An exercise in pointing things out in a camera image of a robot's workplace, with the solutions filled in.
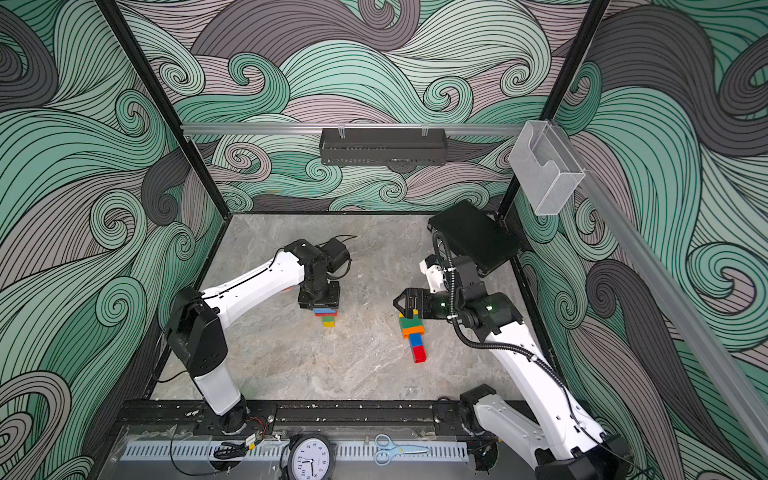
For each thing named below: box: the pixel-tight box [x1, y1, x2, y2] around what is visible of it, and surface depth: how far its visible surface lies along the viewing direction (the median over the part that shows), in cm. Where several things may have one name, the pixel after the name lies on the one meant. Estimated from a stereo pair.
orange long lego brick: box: [402, 325, 424, 339], surface depth 89 cm
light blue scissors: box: [374, 433, 430, 467], surface depth 71 cm
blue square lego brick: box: [410, 332, 423, 348], surface depth 87 cm
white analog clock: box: [279, 434, 336, 480], surface depth 67 cm
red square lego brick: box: [412, 345, 427, 364], surface depth 84 cm
